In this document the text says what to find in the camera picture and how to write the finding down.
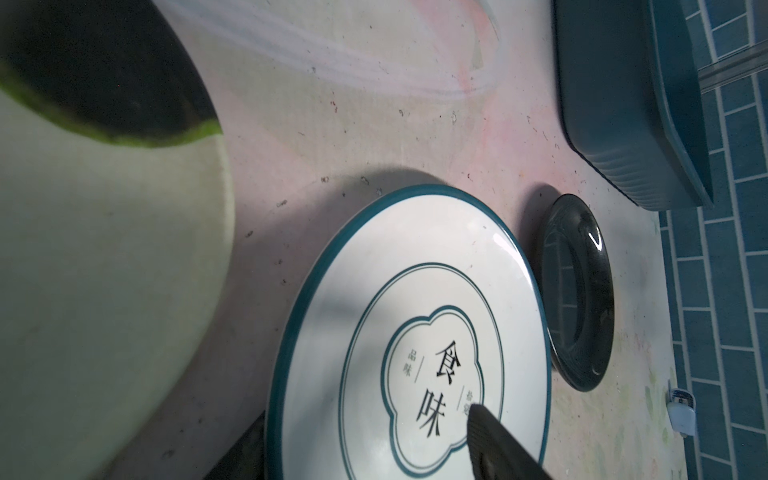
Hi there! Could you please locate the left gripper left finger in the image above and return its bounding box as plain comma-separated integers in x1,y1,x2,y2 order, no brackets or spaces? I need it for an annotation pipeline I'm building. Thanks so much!
205,413,265,480

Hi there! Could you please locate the white plate flower outline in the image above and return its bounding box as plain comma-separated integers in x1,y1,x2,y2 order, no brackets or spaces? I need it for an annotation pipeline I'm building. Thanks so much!
265,184,552,479

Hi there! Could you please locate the teal plastic bin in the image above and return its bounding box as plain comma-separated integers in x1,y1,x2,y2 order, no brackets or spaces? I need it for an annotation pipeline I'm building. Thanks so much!
553,0,713,211

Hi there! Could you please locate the cream plate with dark spot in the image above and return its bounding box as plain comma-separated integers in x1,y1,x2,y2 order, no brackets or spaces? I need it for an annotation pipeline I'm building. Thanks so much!
1,1,234,479

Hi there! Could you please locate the black plate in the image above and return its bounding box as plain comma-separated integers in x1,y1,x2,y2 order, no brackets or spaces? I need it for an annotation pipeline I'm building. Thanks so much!
535,194,615,392

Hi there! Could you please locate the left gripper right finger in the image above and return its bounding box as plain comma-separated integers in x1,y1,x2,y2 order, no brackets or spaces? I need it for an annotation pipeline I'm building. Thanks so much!
467,404,552,480

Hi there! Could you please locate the blue stapler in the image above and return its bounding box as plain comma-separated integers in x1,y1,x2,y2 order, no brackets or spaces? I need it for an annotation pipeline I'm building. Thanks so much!
666,388,697,437

